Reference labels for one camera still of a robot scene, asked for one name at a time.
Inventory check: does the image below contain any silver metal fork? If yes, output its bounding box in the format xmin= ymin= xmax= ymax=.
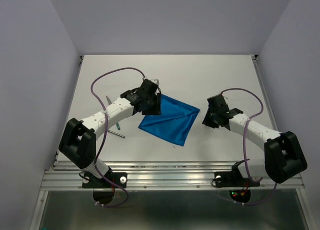
xmin=108 ymin=130 xmax=125 ymax=138

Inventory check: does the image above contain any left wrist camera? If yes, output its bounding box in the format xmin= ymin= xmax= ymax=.
xmin=150 ymin=79 xmax=160 ymax=86

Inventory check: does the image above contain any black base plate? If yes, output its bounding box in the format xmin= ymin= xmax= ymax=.
xmin=211 ymin=171 xmax=260 ymax=188
xmin=82 ymin=172 xmax=128 ymax=189

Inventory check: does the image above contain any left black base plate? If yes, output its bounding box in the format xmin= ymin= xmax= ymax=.
xmin=82 ymin=172 xmax=128 ymax=189

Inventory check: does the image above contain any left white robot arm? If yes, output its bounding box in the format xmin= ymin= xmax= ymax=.
xmin=58 ymin=79 xmax=162 ymax=187

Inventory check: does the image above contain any aluminium rail frame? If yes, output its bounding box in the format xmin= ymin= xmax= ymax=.
xmin=30 ymin=55 xmax=315 ymax=229

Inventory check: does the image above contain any green handled knife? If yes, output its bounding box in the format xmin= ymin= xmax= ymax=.
xmin=105 ymin=95 xmax=121 ymax=131

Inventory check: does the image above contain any blue cloth napkin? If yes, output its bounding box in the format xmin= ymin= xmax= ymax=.
xmin=138 ymin=95 xmax=200 ymax=146

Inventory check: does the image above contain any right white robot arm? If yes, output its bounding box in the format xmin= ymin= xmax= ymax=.
xmin=202 ymin=94 xmax=308 ymax=187

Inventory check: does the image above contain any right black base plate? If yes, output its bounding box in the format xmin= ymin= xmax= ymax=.
xmin=211 ymin=171 xmax=260 ymax=188

